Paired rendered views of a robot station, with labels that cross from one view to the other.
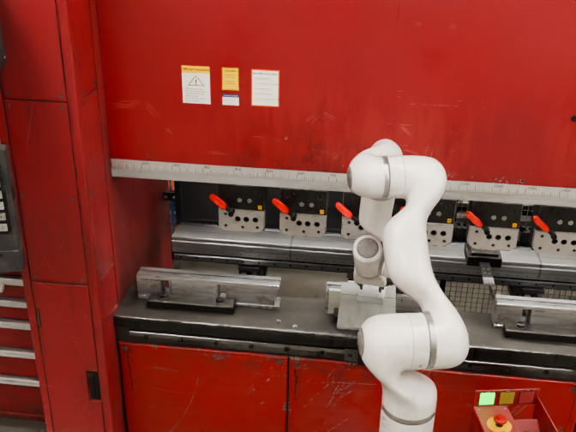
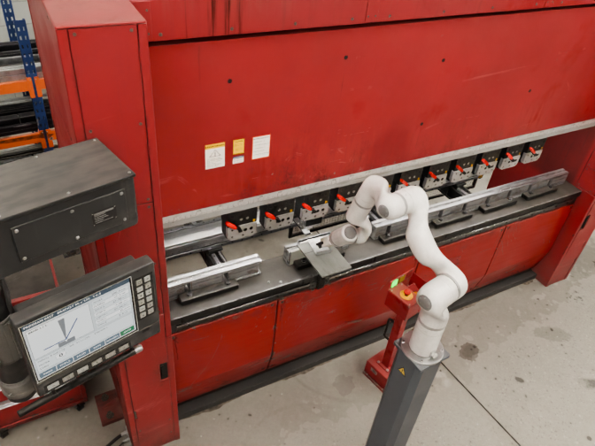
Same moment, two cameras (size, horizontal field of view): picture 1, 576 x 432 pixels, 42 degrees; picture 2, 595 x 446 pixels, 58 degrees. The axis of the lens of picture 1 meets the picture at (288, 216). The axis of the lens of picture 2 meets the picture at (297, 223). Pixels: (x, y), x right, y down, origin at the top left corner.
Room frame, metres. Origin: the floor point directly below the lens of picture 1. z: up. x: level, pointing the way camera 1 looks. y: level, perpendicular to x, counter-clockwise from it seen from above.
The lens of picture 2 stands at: (0.49, 1.17, 2.84)
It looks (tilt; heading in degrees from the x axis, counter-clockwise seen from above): 38 degrees down; 321
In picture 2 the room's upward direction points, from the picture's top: 7 degrees clockwise
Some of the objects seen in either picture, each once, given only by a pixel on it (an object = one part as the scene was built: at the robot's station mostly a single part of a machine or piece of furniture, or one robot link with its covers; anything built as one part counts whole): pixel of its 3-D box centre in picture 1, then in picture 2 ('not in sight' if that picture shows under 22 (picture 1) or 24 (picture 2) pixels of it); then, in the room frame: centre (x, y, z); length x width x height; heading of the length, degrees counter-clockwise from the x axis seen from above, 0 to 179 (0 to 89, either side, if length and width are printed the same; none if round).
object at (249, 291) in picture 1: (208, 287); (213, 276); (2.22, 0.27, 0.92); 0.50 x 0.06 x 0.10; 84
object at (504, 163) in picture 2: not in sight; (507, 153); (2.00, -1.64, 1.26); 0.15 x 0.09 x 0.17; 84
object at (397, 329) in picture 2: not in sight; (396, 335); (1.73, -0.69, 0.39); 0.05 x 0.05 x 0.54; 5
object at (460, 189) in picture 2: not in sight; (444, 180); (2.39, -1.66, 0.81); 0.64 x 0.08 x 0.14; 174
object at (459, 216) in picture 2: not in sight; (452, 219); (1.99, -1.27, 0.89); 0.30 x 0.05 x 0.03; 84
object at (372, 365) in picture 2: not in sight; (388, 372); (1.70, -0.69, 0.06); 0.25 x 0.20 x 0.12; 5
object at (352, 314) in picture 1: (367, 306); (323, 256); (2.01, -0.26, 1.00); 0.26 x 0.18 x 0.01; 174
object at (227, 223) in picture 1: (243, 203); (238, 219); (2.20, 0.15, 1.26); 0.15 x 0.09 x 0.17; 84
